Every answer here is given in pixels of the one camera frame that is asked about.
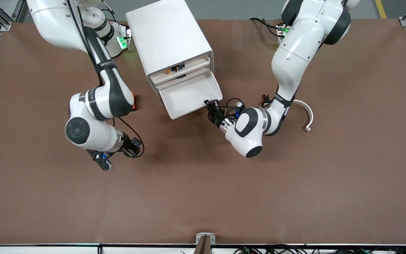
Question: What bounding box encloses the white drawer with yellow button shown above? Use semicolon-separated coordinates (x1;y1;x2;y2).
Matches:
151;56;211;85

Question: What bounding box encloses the yellow push button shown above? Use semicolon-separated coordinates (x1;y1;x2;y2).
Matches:
165;63;186;75

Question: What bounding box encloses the white drawer cabinet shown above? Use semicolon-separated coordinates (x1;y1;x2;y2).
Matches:
125;0;215;106

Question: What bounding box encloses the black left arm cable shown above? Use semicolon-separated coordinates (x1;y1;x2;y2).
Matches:
218;97;246;121

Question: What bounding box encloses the white curved bracket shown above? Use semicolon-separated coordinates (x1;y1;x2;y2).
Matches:
292;99;314;133

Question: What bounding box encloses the black base power cable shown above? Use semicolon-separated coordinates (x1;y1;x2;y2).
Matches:
248;17;283;37

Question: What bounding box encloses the grey mount bracket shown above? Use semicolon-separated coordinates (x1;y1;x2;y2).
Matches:
196;232;216;245

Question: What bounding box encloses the brown camera post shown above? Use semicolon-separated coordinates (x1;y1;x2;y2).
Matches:
194;235;212;254

